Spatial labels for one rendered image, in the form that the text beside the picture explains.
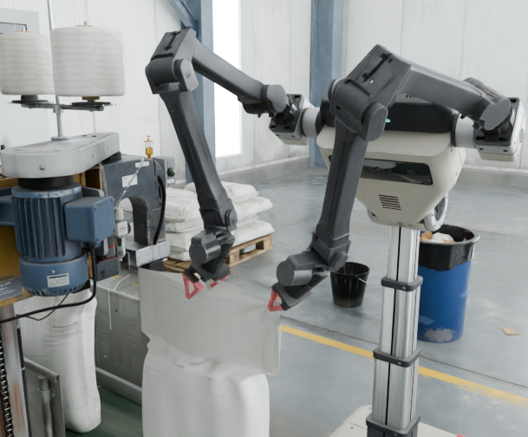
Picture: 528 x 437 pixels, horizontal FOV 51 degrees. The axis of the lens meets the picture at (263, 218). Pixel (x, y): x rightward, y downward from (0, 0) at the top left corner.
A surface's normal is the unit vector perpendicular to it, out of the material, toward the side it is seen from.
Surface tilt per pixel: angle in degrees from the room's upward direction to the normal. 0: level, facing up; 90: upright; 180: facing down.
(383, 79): 60
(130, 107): 90
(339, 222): 115
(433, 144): 40
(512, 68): 90
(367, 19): 90
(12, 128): 90
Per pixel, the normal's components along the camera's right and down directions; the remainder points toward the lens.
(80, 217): -0.21, 0.23
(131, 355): -0.58, 0.19
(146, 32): 0.81, 0.14
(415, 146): -0.38, -0.62
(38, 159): 0.25, 0.25
